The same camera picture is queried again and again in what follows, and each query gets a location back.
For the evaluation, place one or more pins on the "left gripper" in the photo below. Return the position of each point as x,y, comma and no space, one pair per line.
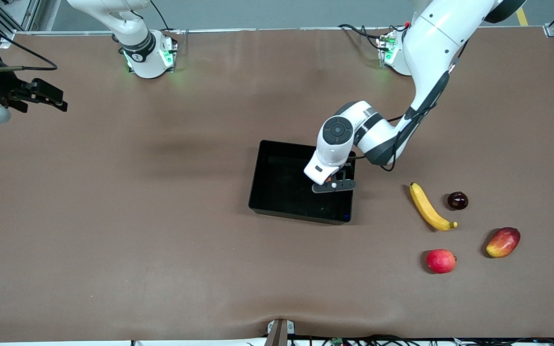
339,176

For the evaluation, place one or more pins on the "black plastic box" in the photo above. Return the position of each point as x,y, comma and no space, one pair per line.
282,182

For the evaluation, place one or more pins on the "yellow banana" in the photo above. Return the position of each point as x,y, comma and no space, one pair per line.
426,206

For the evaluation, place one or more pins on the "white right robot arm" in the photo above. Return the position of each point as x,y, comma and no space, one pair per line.
137,38

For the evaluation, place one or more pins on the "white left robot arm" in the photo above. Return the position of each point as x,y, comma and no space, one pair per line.
431,43

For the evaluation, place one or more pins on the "dark purple plum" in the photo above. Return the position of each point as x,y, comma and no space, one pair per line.
458,201

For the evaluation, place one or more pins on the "red yellow mango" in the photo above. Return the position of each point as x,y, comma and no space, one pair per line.
503,242

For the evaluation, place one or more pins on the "metal camera pole bracket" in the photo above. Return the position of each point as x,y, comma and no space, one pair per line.
279,331

